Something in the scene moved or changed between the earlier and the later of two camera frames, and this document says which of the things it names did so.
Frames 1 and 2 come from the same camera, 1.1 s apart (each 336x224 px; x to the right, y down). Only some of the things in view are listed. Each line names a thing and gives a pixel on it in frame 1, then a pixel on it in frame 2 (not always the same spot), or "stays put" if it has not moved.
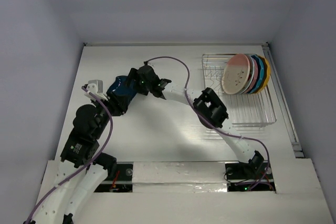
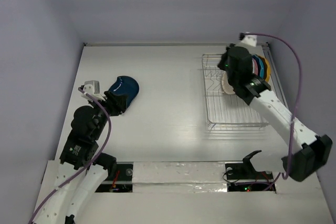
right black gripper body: x=133 y=77 to x=224 y=61
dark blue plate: x=119 y=86 stays put
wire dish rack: x=243 y=110 stays put
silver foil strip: x=153 y=177 stays put
